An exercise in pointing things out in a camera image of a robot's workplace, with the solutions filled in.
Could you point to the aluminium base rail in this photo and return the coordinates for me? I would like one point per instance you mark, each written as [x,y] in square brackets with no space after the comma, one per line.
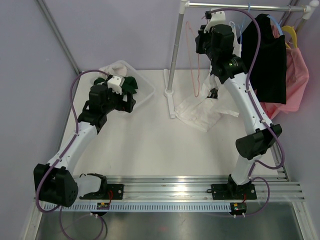
[125,188]

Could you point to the aluminium corner frame post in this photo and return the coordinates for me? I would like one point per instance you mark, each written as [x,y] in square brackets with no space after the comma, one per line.
[45,11]

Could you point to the light blue hanger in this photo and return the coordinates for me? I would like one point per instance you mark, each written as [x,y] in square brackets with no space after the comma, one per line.
[240,28]

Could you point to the white plastic basket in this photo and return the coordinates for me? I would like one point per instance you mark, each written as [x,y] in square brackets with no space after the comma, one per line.
[145,89]

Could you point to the metal clothes rack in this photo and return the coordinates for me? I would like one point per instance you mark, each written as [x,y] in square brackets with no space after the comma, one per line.
[291,7]

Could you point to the blue hanger under black shirt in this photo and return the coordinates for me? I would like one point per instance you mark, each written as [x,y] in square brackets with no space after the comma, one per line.
[276,24]

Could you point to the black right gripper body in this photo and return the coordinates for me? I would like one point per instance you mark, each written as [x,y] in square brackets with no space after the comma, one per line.
[204,46]

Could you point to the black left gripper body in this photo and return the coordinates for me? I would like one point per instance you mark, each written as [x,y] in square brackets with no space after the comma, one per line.
[115,102]

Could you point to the pink t shirt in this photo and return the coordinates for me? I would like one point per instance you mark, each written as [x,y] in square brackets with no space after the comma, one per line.
[297,77]

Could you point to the green and white raglan shirt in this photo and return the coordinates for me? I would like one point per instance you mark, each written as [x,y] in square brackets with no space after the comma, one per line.
[105,73]

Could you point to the white slotted cable duct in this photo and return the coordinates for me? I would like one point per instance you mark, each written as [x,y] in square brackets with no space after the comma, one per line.
[91,206]

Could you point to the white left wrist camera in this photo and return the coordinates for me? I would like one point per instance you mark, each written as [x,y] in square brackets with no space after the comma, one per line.
[115,84]

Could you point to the black t shirt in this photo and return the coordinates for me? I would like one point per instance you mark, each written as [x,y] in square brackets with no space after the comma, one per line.
[268,76]

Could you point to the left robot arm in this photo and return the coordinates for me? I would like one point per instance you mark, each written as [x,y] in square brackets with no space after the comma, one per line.
[75,140]

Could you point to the white tank top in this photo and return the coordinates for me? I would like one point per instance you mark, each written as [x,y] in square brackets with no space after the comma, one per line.
[208,103]

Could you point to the yellow hanger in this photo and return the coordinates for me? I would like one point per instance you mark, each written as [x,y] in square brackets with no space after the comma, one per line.
[291,31]

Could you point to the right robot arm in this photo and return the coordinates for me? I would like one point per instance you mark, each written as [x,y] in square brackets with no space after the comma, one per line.
[217,43]

